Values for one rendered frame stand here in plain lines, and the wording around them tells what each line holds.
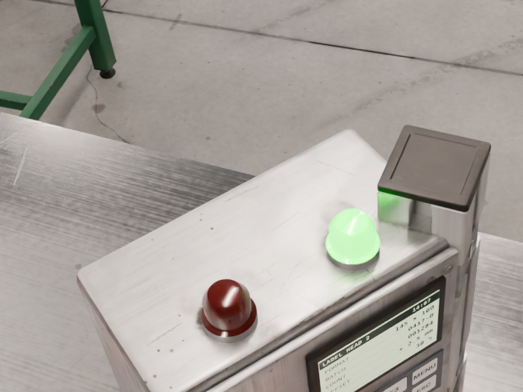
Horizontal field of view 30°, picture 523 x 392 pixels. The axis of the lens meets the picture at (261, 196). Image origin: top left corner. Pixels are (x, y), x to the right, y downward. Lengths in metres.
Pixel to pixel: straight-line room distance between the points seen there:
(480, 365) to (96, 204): 0.58
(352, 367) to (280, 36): 2.46
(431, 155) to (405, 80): 2.27
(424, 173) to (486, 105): 2.21
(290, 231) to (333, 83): 2.27
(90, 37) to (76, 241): 1.44
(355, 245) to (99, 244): 0.92
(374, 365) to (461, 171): 0.11
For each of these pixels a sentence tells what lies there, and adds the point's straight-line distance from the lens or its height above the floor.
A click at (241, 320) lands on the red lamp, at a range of 0.44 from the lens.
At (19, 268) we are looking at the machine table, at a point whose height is 0.83.
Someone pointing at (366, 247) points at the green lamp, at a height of 1.49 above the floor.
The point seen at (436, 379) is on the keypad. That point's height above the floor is 1.36.
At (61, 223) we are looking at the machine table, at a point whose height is 0.83.
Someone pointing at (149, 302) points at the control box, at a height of 1.47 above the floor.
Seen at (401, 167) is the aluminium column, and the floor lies 1.50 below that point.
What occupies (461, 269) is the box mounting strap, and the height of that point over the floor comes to 1.45.
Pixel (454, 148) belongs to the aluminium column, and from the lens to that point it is 0.49.
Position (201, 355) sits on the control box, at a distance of 0.45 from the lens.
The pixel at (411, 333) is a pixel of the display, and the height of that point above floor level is 1.43.
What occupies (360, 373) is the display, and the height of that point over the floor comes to 1.42.
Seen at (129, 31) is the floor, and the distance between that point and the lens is 3.03.
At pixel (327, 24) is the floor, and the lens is 2.94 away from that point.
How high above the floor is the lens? 1.85
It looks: 48 degrees down
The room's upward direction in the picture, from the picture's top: 8 degrees counter-clockwise
